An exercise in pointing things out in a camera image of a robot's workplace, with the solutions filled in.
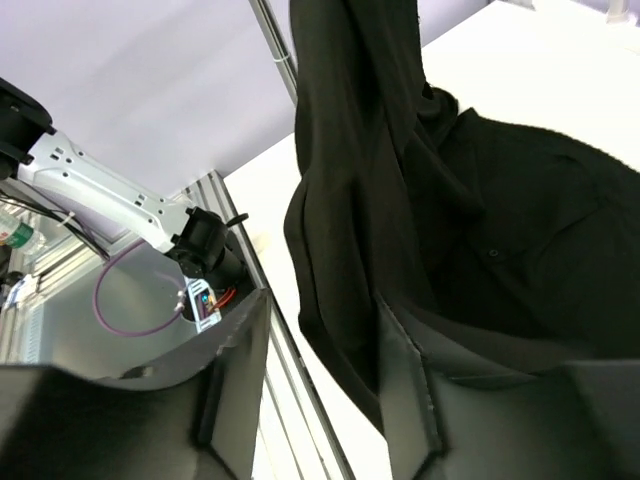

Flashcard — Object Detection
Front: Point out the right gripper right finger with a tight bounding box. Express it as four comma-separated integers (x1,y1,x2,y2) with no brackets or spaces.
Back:
378,303,639,479

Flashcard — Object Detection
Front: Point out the aluminium frame post left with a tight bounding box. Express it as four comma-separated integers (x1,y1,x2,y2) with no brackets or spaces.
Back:
249,0,298,104

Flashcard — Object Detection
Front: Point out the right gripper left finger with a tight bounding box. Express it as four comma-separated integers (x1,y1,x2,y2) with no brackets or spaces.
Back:
1,289,272,479

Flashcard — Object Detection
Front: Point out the black shirt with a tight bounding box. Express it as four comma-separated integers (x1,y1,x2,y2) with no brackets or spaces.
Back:
284,1,639,427

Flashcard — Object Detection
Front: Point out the green label plastic bottle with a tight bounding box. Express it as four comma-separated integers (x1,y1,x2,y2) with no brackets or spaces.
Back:
1,210,46,255

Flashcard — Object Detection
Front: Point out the silver white garment rack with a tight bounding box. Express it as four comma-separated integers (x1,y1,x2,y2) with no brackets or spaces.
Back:
605,0,638,30

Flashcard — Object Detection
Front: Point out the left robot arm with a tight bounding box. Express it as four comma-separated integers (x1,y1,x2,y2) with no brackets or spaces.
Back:
1,81,246,289

